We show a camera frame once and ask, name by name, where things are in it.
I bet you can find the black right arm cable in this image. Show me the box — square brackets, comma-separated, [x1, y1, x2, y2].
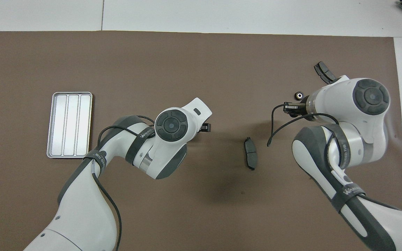
[267, 104, 402, 213]

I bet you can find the long dark brake pad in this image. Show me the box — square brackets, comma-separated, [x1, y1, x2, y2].
[244, 137, 258, 171]

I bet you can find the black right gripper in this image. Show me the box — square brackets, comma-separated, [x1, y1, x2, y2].
[199, 99, 309, 134]

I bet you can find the silver metal tray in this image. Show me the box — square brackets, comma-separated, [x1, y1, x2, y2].
[46, 92, 93, 159]

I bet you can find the short grey brake pad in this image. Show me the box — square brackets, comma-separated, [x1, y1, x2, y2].
[314, 61, 339, 85]

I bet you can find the brown table mat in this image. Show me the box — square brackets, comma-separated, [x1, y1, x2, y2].
[0, 31, 402, 251]

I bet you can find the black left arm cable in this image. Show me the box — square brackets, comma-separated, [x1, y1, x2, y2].
[92, 115, 155, 251]

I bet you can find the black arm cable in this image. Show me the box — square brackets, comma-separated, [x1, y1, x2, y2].
[267, 104, 402, 213]
[92, 115, 155, 251]

